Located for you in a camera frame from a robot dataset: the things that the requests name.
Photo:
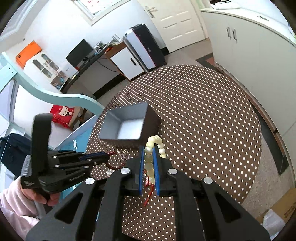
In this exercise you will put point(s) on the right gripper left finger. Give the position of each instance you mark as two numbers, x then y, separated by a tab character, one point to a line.
128	181

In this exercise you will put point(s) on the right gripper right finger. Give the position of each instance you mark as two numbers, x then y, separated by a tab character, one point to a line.
171	182

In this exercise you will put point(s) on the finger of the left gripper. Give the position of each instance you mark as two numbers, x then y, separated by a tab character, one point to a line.
92	163
100	156

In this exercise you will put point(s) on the pink sleeve forearm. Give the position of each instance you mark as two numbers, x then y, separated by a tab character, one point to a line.
18	206

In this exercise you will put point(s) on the grey square jewelry box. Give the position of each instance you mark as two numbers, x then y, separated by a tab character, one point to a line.
129	126

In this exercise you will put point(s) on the left hand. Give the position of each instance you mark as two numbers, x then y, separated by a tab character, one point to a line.
41	196

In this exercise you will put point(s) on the teal candy pattern bedspread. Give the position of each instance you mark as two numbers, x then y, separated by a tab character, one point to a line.
78	144

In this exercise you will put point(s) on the red cartoon bag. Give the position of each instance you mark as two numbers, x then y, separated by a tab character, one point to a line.
62	115

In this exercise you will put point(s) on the brown polka dot tablecloth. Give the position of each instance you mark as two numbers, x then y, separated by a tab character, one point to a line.
208	126

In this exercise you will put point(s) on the dark curved desk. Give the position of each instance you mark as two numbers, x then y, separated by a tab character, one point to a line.
96	76

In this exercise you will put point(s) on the white small drawer cabinet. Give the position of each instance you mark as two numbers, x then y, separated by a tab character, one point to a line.
127	64

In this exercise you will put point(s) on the white glass display cabinet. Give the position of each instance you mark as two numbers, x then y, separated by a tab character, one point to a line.
45	73

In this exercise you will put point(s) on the black computer monitor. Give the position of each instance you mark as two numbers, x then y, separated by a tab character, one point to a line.
81	51

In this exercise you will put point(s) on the cardboard box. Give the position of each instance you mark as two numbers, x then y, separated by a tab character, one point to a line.
275	218

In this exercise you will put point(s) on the orange box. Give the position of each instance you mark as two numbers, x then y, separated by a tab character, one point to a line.
27	53

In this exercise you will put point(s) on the black white air purifier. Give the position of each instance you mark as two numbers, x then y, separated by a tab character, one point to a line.
142	42

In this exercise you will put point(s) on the white panel door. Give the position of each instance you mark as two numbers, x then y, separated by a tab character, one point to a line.
176	21

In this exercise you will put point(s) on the light blue bed frame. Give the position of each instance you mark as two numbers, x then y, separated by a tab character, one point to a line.
10	71

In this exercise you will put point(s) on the white cabinet with handles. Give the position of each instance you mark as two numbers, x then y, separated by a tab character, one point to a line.
261	58

